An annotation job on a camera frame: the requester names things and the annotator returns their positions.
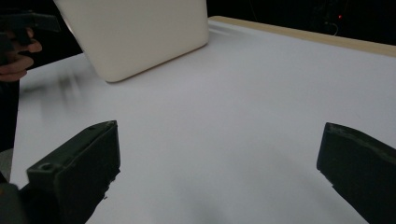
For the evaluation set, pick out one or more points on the white plastic bin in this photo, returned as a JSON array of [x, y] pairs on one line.
[[137, 37]]

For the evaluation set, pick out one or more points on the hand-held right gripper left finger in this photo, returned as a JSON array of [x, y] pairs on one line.
[[74, 168]]

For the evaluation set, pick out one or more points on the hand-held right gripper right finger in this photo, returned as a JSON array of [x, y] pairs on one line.
[[361, 168]]

